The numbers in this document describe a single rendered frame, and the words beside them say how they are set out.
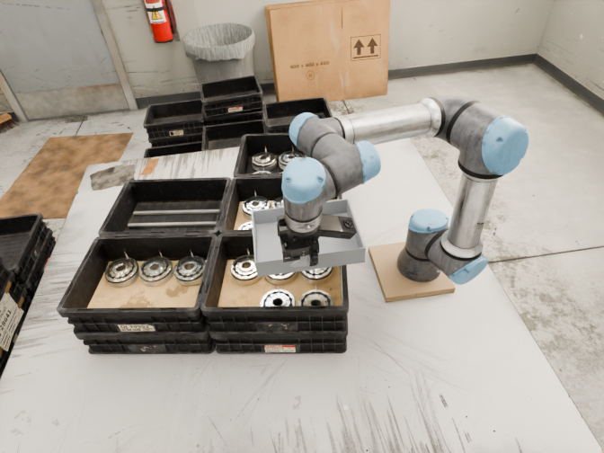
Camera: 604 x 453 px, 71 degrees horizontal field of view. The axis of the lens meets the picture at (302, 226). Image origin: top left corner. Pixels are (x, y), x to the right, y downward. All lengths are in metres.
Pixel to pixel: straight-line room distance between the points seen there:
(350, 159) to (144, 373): 0.93
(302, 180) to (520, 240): 2.23
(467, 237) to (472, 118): 0.34
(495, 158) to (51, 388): 1.34
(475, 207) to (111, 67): 3.68
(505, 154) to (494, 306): 0.63
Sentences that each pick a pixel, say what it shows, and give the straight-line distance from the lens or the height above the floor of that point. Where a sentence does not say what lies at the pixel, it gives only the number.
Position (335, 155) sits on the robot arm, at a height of 1.41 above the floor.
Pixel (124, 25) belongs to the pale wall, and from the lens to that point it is 4.22.
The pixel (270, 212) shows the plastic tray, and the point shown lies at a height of 1.08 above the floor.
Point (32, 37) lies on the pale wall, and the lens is 4.44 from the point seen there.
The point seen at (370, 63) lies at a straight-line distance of 4.14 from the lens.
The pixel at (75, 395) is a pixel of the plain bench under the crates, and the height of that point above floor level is 0.70.
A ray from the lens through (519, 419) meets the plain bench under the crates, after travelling 1.34.
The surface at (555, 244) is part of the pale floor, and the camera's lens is 2.89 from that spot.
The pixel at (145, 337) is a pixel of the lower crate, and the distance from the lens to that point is 1.35.
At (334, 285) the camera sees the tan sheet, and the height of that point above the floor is 0.83.
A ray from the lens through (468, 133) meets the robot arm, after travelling 1.05.
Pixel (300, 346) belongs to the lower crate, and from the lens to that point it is 1.31.
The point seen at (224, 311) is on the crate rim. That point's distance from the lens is 1.17.
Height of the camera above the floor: 1.85
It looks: 43 degrees down
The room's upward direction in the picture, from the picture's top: 4 degrees counter-clockwise
